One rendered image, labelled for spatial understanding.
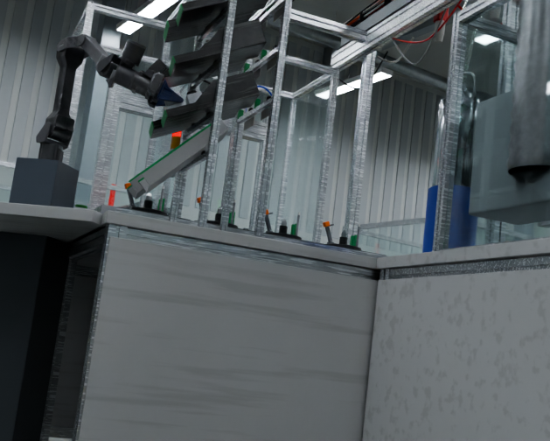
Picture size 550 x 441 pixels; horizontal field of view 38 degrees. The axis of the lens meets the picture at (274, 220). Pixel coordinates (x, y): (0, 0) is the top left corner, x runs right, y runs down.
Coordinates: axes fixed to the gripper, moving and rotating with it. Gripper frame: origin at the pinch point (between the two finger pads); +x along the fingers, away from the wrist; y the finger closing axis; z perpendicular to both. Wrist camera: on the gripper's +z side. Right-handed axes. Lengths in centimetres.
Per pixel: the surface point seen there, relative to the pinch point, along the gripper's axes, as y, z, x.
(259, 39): -2.4, 26.1, 16.3
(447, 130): -29, 16, 71
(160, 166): -6.5, -20.6, 5.4
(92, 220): -35, -43, -3
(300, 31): 825, 349, 68
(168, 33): 15.9, 21.8, -10.1
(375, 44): 115, 88, 66
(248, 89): -3.4, 10.9, 19.3
